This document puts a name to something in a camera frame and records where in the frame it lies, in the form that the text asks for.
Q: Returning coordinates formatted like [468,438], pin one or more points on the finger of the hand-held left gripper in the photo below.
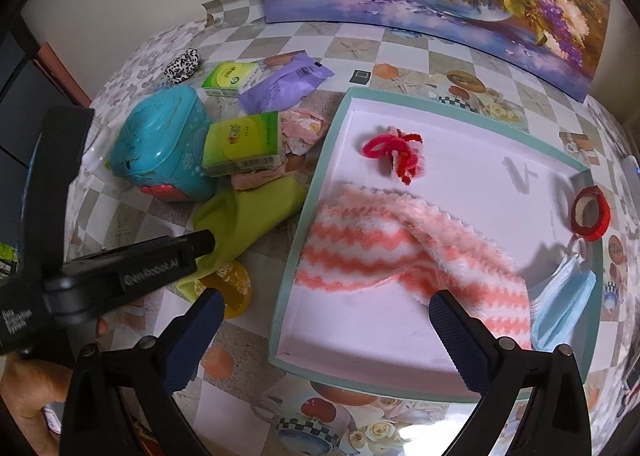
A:
[55,186]
[195,245]

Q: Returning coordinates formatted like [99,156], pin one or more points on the dark cabinet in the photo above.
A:
[15,135]

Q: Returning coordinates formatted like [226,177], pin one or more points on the person's left hand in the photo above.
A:
[30,386]

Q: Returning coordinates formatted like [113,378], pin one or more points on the leopard print scrunchie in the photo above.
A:
[182,65]

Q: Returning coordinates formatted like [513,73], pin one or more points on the large green tissue pack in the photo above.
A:
[240,140]

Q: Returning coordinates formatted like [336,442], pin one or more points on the blue face mask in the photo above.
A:
[565,306]

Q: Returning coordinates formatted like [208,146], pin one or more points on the purple packet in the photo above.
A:
[282,85]

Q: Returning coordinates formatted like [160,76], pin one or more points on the yellow round container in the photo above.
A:
[232,286]

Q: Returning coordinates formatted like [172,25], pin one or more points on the pink white striped cloth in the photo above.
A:
[380,246]

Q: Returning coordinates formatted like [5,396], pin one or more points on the green packets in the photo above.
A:
[6,256]

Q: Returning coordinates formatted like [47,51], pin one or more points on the pink floral cloth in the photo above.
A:
[300,128]

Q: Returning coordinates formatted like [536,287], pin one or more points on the red tape roll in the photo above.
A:
[602,221]

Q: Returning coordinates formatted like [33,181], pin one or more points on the green cloth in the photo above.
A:
[250,216]

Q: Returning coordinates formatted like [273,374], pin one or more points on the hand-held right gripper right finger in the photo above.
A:
[460,336]

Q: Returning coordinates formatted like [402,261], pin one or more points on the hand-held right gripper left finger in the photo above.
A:
[200,336]

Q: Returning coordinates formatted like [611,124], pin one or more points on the grey floral tablecloth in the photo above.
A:
[145,55]

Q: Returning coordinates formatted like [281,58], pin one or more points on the red pipe cleaner bundle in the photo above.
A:
[395,148]

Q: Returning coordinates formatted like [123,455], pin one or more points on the reddish brown board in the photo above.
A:
[60,70]

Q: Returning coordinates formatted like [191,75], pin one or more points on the teal plastic toy box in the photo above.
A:
[160,135]

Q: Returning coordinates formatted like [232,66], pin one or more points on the teal rimmed white tray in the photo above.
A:
[475,175]

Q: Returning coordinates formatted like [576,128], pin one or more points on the small green tissue pack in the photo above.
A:
[227,75]

